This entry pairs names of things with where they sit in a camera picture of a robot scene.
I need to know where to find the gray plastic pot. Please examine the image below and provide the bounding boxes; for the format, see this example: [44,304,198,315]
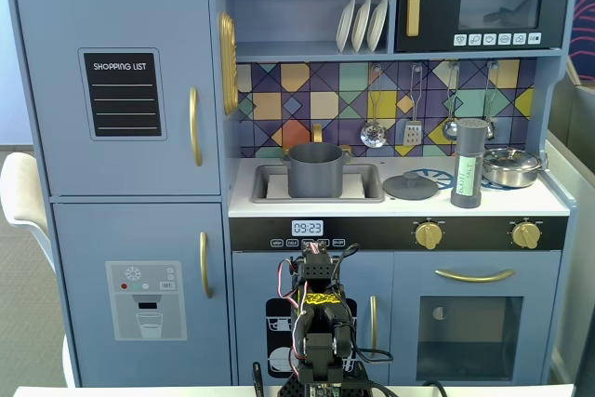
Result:
[280,141,350,199]

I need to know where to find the gold toy phone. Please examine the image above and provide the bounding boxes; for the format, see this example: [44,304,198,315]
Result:
[217,10,239,115]

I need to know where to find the black shopping list chalkboard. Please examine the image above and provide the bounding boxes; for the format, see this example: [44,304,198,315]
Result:
[77,46,168,141]

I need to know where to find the steel ladle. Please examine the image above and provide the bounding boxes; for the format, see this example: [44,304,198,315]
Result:
[441,61,461,141]

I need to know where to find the gray sink basin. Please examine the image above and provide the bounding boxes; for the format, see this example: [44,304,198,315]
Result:
[252,163,386,205]

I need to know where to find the gold faucet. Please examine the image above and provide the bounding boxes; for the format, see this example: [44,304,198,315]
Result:
[311,123,352,156]

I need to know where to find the gold curved oven handle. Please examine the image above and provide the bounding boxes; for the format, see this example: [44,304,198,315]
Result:
[435,268,515,284]

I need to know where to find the blue fridge door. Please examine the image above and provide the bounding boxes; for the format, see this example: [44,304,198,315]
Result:
[16,0,222,197]

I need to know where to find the gray capped salt shaker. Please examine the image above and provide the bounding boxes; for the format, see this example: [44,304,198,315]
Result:
[449,117,487,209]

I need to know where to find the steel spoon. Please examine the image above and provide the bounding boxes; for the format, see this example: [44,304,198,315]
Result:
[481,60,499,140]

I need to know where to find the gold fridge handle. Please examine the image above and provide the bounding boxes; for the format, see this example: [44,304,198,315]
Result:
[188,86,205,168]

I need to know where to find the steel slotted skimmer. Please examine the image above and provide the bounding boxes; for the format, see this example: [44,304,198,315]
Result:
[359,64,389,149]

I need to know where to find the gold microwave handle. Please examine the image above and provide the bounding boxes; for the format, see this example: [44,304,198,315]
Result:
[406,0,421,38]

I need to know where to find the blue dishwasher door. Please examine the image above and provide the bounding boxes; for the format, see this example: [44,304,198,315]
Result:
[231,251,394,387]

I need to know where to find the steel slotted spatula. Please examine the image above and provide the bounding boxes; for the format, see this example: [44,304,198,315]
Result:
[402,64,425,147]

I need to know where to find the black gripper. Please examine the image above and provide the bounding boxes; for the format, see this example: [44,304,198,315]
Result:
[297,242,337,283]

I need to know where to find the white chair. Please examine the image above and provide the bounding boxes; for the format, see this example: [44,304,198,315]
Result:
[0,151,78,389]

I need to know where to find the gold stove knob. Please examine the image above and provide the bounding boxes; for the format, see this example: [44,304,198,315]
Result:
[414,221,443,250]
[510,221,542,249]

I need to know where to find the white plate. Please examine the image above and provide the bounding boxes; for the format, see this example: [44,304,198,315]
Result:
[365,0,390,53]
[350,0,372,54]
[335,0,357,54]

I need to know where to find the gray round pot lid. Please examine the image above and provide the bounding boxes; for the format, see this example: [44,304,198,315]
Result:
[381,171,441,202]

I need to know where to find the blue oven door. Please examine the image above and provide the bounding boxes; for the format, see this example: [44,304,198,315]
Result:
[392,251,562,387]

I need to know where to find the long black cable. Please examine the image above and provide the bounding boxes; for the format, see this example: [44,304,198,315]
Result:
[420,378,448,397]

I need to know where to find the light blue desk divider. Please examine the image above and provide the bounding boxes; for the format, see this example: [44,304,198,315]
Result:
[543,75,595,389]

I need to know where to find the blue wooden toy kitchen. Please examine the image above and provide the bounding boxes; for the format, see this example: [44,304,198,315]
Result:
[5,0,580,389]

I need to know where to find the blue freezer door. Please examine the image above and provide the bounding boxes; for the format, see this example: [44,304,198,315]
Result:
[51,202,232,388]

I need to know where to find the steel pot with lid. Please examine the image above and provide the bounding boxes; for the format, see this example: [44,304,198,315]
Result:
[481,146,549,189]

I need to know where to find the gold freezer handle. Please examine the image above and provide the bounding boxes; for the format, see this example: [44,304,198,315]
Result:
[199,231,214,299]

